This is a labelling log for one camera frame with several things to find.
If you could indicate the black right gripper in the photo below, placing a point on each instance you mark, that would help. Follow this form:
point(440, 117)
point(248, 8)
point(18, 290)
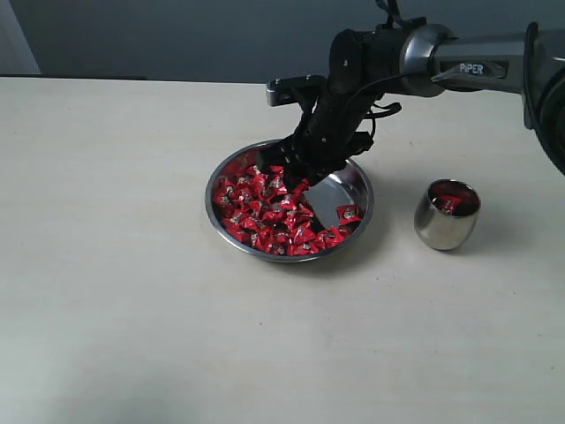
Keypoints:
point(363, 66)

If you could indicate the pile of red candies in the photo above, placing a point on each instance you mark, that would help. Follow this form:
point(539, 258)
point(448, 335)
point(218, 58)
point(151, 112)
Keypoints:
point(260, 211)

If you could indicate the round steel plate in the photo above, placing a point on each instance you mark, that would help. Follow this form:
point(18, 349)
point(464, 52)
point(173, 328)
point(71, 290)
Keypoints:
point(350, 185)

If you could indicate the steel cup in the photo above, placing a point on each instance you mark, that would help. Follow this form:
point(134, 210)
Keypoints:
point(438, 231)

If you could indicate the red snack wrapper packet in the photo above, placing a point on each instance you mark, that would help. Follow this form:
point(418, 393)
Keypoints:
point(348, 214)

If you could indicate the wrist camera box grey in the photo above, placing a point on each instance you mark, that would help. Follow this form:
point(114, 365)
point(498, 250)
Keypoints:
point(303, 90)

